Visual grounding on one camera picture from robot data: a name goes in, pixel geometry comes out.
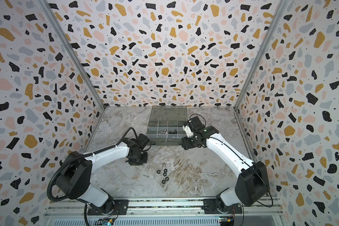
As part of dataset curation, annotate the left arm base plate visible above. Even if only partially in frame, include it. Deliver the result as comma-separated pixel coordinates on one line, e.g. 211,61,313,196
87,199,129,217

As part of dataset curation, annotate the left circuit board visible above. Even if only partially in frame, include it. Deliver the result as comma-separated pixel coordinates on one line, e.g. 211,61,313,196
95,218,115,226

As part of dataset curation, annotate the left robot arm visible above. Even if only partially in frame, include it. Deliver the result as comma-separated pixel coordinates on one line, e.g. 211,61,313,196
47,134,150,215

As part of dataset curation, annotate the right circuit board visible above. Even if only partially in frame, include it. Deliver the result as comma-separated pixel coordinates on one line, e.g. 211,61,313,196
219,216,234,226

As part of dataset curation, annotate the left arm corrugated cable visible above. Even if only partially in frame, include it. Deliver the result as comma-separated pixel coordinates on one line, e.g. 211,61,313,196
46,127,139,226

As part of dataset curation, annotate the circuit board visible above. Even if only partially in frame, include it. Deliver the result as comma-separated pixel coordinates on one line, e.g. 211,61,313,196
95,218,115,226
219,216,234,226

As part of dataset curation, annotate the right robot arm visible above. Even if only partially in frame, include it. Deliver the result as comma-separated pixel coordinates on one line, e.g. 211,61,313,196
181,116,271,213

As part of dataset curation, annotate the aluminium mounting rail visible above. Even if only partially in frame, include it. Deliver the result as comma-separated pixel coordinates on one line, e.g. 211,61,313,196
43,196,286,218

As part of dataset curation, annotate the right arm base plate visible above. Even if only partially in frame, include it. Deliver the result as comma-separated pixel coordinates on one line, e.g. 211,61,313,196
202,198,243,214

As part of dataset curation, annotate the grey plastic organizer box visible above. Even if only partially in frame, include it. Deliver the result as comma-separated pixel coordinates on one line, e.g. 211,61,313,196
147,106,187,146

